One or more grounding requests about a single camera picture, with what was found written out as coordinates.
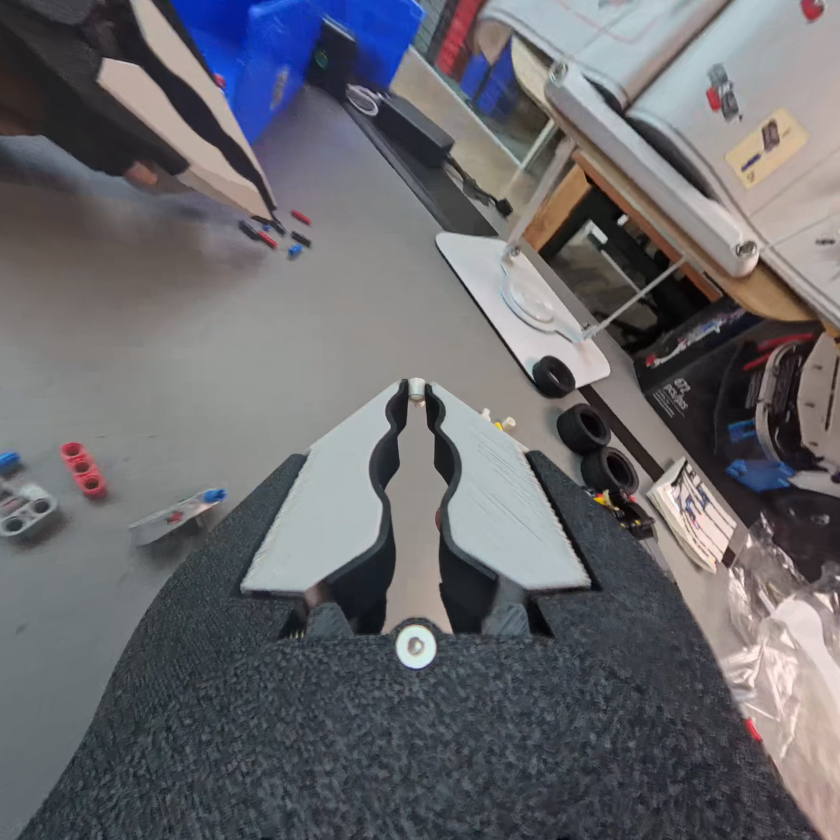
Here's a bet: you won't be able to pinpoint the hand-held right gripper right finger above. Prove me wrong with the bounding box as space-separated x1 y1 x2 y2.
424 382 593 635

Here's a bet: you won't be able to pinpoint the clear plastic bag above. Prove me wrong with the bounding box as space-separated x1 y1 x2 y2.
718 512 840 840

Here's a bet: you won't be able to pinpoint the red storage bins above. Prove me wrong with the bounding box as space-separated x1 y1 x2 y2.
435 0 488 81

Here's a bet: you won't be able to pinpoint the black power adapter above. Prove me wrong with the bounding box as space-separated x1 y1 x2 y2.
379 94 455 169

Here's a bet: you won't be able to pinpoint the black adapter cable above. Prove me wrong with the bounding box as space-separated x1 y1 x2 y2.
443 154 514 219

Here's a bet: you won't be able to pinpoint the red three-hole beam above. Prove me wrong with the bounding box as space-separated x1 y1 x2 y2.
59 442 109 500

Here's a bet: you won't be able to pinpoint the small black device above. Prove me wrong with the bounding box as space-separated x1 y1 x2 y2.
307 18 359 101

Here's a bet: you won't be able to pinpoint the blue plastic bin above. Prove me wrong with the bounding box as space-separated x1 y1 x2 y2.
249 0 426 93
169 0 322 147

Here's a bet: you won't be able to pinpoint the black toy tire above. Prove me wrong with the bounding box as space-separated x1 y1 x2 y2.
532 356 577 399
556 403 612 456
580 447 639 494

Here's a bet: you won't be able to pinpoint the brick-built toy car chassis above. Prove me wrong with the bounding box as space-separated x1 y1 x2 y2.
592 489 657 540

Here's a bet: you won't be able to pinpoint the sticker sheet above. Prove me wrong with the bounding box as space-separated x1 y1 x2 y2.
646 458 740 573

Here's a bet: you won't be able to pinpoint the light grey connector brick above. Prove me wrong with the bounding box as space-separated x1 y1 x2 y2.
0 483 59 540
129 487 228 547

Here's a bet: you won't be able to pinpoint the group of small brick pins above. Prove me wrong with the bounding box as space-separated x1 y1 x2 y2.
238 209 313 261

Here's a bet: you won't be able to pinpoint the blue storage crate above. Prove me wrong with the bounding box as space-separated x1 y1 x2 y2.
459 38 517 117

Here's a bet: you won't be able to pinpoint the grey desk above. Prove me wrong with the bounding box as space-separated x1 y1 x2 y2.
0 49 840 840

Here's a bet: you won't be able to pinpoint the black toy car box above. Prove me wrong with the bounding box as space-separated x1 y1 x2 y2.
633 308 840 578

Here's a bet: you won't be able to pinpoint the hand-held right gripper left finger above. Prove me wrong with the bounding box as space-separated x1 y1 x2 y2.
240 379 410 635

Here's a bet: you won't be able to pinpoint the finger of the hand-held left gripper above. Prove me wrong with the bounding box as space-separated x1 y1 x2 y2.
130 0 277 204
96 58 278 217

